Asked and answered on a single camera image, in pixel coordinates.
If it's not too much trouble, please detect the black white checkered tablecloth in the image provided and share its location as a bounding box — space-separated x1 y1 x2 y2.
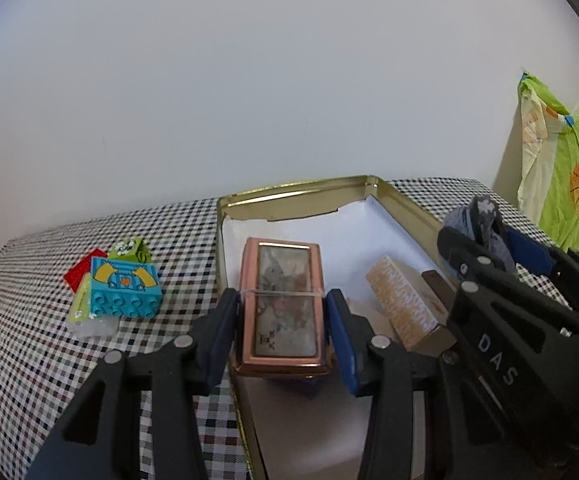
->
0 176 579 480

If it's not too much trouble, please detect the green printed hanging cloth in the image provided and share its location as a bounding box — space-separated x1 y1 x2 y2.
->
517 72 579 256

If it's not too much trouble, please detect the green ball print toy block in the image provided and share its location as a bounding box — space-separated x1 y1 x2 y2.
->
106 236 152 264

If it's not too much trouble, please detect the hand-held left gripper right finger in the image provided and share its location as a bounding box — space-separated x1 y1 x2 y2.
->
323 288 515 480

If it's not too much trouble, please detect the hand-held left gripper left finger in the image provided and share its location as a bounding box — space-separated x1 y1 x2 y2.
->
26 287 242 480

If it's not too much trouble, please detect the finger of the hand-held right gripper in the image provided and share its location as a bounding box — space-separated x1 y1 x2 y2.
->
437 225 579 338
504 229 579 311

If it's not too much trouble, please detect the red toy block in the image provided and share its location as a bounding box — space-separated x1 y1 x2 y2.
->
65 248 107 292

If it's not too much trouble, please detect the gold metal tin box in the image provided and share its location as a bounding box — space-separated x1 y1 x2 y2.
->
215 175 465 480

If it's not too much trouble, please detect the lime green toy block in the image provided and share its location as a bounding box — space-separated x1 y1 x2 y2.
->
68 275 92 323

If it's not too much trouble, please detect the white box with patterned side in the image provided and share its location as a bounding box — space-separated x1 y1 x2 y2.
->
365 255 457 351

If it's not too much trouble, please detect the grey patterned hair scrunchie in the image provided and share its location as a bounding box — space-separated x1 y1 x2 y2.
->
443 195 515 281

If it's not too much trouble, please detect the blue printed toy block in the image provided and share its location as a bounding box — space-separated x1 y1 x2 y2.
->
88 256 164 320

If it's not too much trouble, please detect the rose gold framed box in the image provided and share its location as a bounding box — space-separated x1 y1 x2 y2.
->
233 236 333 377

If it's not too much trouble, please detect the white paper liner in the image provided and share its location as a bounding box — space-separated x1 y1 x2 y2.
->
222 195 450 480

